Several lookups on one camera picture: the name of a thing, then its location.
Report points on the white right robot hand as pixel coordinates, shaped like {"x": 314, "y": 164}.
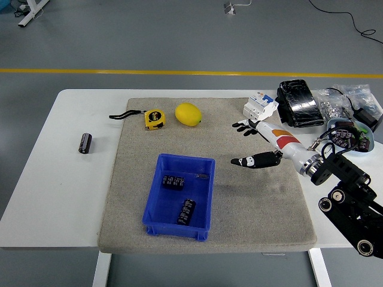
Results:
{"x": 284, "y": 140}

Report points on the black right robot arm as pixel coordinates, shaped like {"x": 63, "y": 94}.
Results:
{"x": 344, "y": 170}

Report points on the blue plastic box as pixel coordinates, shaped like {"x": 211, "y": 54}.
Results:
{"x": 164, "y": 215}

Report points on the black wrapped pack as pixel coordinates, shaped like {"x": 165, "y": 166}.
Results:
{"x": 300, "y": 104}

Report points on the white circuit breaker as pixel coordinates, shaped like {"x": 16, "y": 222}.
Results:
{"x": 260, "y": 104}

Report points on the light blue bowl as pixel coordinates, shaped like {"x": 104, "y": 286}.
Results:
{"x": 329, "y": 124}

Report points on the clear bag of washers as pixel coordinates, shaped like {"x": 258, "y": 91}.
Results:
{"x": 329, "y": 107}

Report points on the grey-brown mat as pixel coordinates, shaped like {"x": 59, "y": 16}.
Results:
{"x": 239, "y": 194}

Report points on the black power adapter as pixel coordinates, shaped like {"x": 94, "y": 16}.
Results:
{"x": 366, "y": 118}

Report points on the small dark screw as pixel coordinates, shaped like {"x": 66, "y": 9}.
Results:
{"x": 202, "y": 175}

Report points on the clear bag of screws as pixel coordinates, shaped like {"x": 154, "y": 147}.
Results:
{"x": 363, "y": 97}

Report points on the yellow lemon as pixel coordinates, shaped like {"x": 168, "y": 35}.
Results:
{"x": 188, "y": 114}

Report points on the yellow tape measure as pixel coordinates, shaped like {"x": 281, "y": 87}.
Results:
{"x": 155, "y": 119}

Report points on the white table leg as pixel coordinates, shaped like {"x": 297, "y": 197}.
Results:
{"x": 101, "y": 269}
{"x": 320, "y": 269}

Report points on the silver floor socket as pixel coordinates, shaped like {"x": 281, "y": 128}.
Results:
{"x": 229, "y": 9}

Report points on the white stand base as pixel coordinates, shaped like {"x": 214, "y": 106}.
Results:
{"x": 28, "y": 18}

